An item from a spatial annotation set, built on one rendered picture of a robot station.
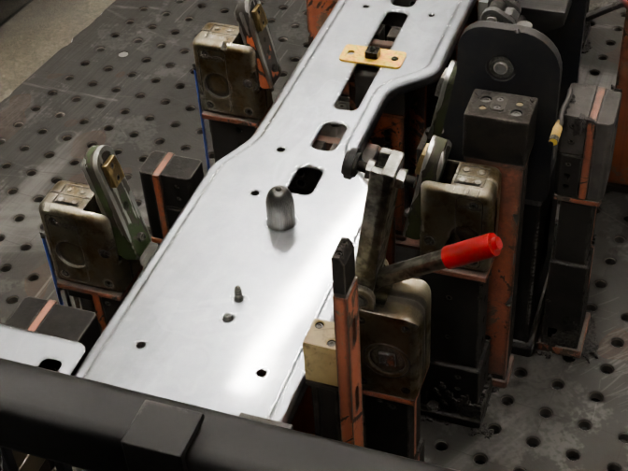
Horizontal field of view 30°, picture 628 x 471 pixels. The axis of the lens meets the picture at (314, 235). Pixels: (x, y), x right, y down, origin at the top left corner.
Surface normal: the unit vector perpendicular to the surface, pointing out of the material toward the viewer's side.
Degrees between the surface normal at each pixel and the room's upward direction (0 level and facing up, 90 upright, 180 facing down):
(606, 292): 0
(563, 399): 0
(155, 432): 0
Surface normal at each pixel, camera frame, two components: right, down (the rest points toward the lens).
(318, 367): -0.33, 0.64
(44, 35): -0.05, -0.75
